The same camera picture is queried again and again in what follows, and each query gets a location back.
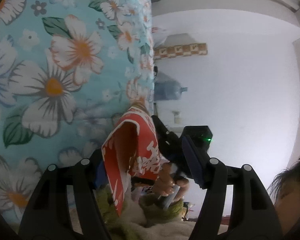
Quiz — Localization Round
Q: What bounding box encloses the patterned rolled mat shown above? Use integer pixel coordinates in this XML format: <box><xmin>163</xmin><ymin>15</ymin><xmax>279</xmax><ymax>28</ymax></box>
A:
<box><xmin>154</xmin><ymin>43</ymin><xmax>208</xmax><ymax>60</ymax></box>

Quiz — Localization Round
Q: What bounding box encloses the green fuzzy sleeve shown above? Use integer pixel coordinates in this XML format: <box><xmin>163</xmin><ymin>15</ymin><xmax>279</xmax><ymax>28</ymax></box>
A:
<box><xmin>95</xmin><ymin>187</ymin><xmax>191</xmax><ymax>239</ymax></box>

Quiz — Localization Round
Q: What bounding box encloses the person's right hand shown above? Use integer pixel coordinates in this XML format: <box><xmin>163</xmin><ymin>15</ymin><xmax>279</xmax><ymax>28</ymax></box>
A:
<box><xmin>152</xmin><ymin>163</ymin><xmax>190</xmax><ymax>202</ymax></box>

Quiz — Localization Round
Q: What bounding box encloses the large water jug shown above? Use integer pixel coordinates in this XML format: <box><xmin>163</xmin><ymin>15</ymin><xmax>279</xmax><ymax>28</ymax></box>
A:
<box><xmin>154</xmin><ymin>72</ymin><xmax>188</xmax><ymax>101</ymax></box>

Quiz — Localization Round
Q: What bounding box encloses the red white paper bag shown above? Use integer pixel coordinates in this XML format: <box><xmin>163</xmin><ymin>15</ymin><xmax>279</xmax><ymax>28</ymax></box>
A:
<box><xmin>102</xmin><ymin>105</ymin><xmax>160</xmax><ymax>215</ymax></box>

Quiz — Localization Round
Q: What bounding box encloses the wall socket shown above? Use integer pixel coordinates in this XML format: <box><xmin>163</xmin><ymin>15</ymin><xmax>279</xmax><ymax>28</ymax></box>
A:
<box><xmin>172</xmin><ymin>111</ymin><xmax>181</xmax><ymax>124</ymax></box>

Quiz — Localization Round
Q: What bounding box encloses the floral blue bed sheet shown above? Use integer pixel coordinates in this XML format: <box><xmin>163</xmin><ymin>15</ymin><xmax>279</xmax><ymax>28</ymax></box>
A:
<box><xmin>0</xmin><ymin>0</ymin><xmax>153</xmax><ymax>226</ymax></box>

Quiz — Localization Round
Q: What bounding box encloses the person's head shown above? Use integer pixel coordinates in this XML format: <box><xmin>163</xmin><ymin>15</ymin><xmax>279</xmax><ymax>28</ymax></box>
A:
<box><xmin>269</xmin><ymin>158</ymin><xmax>300</xmax><ymax>239</ymax></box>

